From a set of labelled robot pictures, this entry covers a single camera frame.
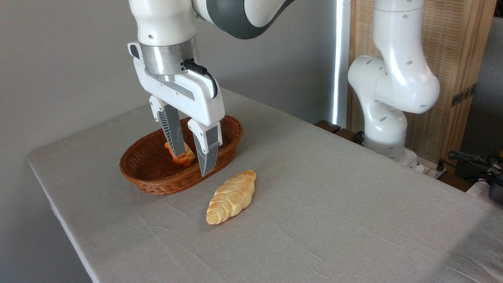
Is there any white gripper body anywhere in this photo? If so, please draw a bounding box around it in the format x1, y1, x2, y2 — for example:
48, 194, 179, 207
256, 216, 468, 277
128, 42, 226, 127

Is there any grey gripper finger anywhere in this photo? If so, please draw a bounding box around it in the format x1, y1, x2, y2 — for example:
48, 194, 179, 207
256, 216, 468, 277
187, 119, 223, 177
149, 96, 186, 157

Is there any small golden bread roll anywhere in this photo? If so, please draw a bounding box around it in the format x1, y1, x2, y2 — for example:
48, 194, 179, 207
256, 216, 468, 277
164, 141, 196, 167

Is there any long braided bread loaf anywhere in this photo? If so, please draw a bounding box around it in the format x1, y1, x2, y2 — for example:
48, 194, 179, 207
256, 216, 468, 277
206, 169, 257, 225

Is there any brown wicker basket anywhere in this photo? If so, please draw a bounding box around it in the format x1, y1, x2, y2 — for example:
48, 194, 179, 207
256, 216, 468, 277
119, 115, 243, 196

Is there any dark brown wooden block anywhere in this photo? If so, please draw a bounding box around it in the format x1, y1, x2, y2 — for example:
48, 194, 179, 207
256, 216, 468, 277
314, 120, 341, 134
334, 128, 364, 145

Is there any grey tablecloth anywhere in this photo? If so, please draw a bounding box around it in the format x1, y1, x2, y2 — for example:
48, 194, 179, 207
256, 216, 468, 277
27, 87, 503, 283

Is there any white power strip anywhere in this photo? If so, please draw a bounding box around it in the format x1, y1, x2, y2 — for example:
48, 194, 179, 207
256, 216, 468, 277
411, 156, 448, 177

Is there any metal screen hinge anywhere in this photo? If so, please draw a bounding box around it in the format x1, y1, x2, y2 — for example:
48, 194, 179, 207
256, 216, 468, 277
451, 83, 477, 107

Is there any wooden bamboo folding screen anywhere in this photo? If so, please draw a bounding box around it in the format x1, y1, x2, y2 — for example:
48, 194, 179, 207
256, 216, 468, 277
348, 0, 497, 173

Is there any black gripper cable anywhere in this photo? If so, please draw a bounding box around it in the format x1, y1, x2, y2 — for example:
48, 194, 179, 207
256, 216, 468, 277
182, 59, 218, 99

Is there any black cable bundle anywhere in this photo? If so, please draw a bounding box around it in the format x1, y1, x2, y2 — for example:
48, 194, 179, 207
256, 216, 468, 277
438, 150, 503, 185

